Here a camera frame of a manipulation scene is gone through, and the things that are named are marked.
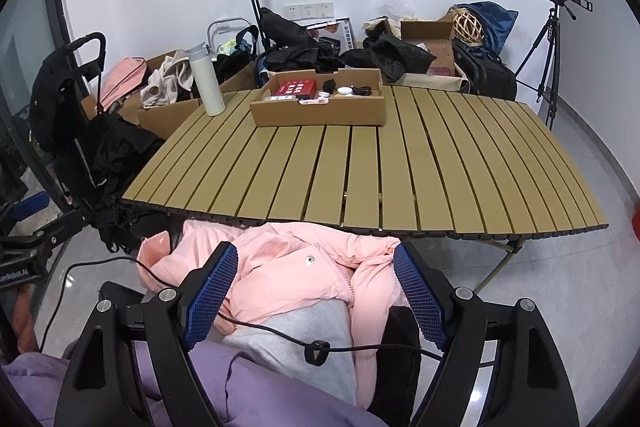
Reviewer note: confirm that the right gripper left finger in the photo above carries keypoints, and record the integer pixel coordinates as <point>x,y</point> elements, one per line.
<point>103,386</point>

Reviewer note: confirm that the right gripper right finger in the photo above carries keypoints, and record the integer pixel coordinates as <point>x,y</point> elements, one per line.
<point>528,383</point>

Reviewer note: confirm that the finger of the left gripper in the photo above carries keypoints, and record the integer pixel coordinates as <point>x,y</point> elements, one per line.
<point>28,207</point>

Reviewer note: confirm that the red printed box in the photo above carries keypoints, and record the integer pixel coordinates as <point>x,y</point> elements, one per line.
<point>299,90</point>

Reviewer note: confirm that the pink wet wipes pack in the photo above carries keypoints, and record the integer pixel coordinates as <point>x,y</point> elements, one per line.
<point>314,101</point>

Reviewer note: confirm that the black charger plug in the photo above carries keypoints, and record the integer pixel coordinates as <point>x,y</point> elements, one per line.
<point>329,86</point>

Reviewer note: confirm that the black stroller cart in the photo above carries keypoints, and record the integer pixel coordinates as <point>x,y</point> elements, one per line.
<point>95,159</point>

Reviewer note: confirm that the large cardboard box left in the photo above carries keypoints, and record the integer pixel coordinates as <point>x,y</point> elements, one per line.
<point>162,121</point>

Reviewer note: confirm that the pink backpack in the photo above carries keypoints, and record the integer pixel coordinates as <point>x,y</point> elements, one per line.
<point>125,77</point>

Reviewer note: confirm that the red bucket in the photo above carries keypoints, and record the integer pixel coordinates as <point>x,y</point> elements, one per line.
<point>635,222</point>

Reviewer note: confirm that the pink puffer jacket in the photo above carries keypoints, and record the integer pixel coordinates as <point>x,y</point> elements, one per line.
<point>284,267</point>

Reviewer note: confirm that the white thermos bottle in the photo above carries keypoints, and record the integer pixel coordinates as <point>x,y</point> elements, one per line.
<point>205,78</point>

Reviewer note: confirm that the folding slatted camping table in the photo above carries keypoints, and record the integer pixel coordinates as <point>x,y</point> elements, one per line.
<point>444,164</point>

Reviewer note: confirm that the black suitcase bag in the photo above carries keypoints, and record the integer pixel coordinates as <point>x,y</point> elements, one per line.
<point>486,72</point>

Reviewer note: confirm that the shallow cardboard tray box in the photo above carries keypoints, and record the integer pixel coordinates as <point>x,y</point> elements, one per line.
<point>347,97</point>

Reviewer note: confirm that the open cardboard box back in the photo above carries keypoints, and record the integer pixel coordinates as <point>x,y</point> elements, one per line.
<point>436,36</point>

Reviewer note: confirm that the printed appliance box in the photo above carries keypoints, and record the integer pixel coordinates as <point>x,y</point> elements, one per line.
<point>335,35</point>

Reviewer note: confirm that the wicker ball lamp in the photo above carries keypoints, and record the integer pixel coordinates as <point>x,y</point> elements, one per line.
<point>467,27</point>

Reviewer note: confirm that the blue cushion bag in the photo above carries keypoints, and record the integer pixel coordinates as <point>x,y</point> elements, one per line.
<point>497,23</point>

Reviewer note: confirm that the white folding chair frame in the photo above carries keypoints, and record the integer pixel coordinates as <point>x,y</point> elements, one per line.
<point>221,34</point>

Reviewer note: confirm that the camera tripod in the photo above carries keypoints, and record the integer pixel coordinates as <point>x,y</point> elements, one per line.
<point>548,86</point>

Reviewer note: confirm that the wall power sockets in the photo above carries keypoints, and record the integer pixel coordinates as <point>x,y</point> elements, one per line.
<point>309,11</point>

